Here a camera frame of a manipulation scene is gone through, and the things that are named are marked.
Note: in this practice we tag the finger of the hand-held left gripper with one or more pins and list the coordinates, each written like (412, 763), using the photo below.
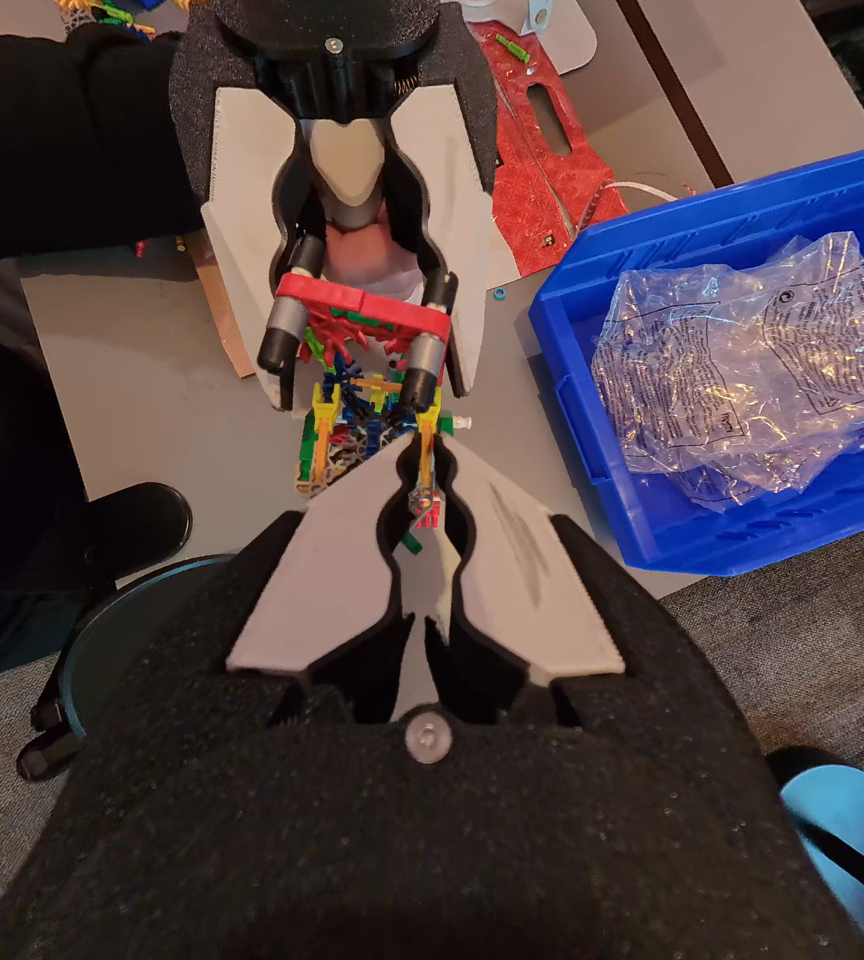
(244, 187)
(454, 187)

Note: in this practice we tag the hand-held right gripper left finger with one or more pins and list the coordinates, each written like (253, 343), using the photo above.
(312, 592)

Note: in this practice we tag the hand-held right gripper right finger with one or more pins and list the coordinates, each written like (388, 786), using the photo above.
(537, 592)

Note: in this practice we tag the small multicolour toy assembly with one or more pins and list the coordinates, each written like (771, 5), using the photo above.
(327, 469)

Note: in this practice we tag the short yellow rod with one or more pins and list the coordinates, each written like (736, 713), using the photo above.
(319, 457)
(426, 457)

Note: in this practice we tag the green connector toy assembly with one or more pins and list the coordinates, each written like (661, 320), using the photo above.
(357, 300)

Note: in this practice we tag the person's left forearm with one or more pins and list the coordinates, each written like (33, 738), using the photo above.
(64, 150)

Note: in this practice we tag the person's left hand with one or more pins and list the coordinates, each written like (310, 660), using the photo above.
(372, 255)

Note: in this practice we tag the construction toy set plastic bag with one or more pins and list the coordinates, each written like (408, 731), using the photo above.
(544, 187)

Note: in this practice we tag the small blue plastic bin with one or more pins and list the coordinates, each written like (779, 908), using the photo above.
(589, 465)

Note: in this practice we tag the short green rod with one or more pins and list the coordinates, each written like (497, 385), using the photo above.
(513, 49)

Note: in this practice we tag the black office chair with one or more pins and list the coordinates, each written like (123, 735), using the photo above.
(154, 525)

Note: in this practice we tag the white adjustable book stand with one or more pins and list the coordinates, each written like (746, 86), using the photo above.
(574, 45)

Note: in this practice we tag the pile of toy connectors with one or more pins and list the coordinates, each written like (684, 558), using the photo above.
(124, 19)

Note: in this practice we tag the clear plastic bag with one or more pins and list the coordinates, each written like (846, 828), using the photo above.
(739, 360)

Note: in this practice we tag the light blue stool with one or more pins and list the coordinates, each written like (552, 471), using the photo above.
(829, 802)

